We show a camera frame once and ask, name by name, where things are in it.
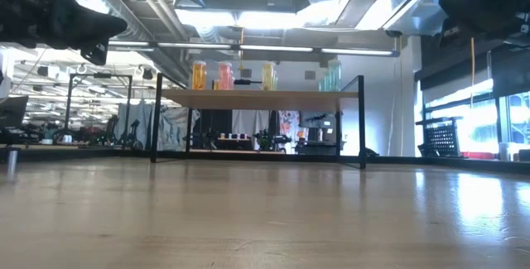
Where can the black background bar frame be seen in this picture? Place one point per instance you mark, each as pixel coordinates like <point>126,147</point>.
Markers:
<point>248,82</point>

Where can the small grey wall vent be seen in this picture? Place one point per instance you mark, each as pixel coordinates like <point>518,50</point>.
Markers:
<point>309,75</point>
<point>245,73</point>

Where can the dark grey machine cabinet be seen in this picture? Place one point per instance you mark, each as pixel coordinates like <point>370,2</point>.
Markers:
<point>321,132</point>

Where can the black aluminium frame rail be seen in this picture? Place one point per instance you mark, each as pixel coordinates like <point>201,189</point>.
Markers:
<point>265,157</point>

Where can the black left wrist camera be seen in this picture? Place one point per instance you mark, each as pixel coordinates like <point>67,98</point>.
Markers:
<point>95,54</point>

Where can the wooden shelf black legs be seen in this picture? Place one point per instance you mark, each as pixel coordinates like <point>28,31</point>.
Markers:
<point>261,99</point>

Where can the bright ceiling light panel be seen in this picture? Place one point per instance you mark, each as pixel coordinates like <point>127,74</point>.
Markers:
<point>236,18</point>

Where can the large silver ventilation duct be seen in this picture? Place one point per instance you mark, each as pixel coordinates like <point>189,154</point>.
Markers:
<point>124,8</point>

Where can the floral patterned cloth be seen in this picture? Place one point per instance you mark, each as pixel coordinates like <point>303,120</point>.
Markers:
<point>290,126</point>

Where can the orange medicine bottle white cap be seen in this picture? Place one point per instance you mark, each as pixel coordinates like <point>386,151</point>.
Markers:
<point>215,85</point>
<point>198,76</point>

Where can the small potted plant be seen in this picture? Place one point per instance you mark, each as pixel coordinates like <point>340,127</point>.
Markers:
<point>47,133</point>

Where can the silver base standoff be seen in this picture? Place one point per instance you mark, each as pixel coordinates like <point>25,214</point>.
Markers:
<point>12,161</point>

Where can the black background frame rig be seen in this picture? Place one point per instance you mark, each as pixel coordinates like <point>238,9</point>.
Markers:
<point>99,75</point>

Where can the black monitor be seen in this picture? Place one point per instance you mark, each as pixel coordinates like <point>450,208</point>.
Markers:
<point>12,111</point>

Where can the black perforated crate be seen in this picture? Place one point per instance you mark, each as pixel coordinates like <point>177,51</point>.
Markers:
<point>441,138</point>

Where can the long silver pendant light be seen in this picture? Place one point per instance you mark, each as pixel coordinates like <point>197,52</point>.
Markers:
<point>269,48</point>

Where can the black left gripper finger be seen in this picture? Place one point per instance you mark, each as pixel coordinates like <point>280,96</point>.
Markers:
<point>87,25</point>

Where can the grey fabric cover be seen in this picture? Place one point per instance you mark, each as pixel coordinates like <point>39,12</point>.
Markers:
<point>170,128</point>

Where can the pink medicine bottle white cap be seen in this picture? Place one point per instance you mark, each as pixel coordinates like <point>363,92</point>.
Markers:
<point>225,76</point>

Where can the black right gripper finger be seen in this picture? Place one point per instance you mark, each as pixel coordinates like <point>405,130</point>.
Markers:
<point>480,10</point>

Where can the distant small bottle rack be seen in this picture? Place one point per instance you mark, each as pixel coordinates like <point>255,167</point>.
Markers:
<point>232,137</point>

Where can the white cup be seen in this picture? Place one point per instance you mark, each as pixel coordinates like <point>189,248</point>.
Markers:
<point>66,138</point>

